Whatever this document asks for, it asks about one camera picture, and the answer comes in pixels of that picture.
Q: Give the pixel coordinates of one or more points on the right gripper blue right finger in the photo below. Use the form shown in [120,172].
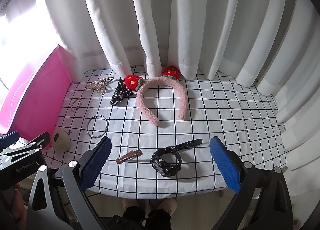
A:
[227,163]

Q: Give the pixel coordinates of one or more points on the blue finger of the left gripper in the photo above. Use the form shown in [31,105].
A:
[9,139]
[41,141]

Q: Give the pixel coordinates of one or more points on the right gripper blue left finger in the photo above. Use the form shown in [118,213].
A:
[92,162]

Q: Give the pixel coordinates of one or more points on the black digital wristwatch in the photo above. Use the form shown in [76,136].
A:
[167,161]

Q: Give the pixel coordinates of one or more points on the black floral ribbon bow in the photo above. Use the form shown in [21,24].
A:
[121,92]

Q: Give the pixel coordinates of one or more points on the pink fuzzy strawberry headband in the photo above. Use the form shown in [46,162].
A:
[156,96]

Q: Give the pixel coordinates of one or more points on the pink plastic tub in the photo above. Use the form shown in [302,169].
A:
[33,104]

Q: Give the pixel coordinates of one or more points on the pearl hair claw clip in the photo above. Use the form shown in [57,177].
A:
[100,85]

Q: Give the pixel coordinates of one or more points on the person's slippered feet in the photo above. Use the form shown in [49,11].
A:
[168,205]

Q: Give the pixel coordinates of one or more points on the white curtain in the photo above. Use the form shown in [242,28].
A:
[273,42]

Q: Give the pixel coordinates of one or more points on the cream fluffy pompom keychain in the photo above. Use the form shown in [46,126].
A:
[60,140]

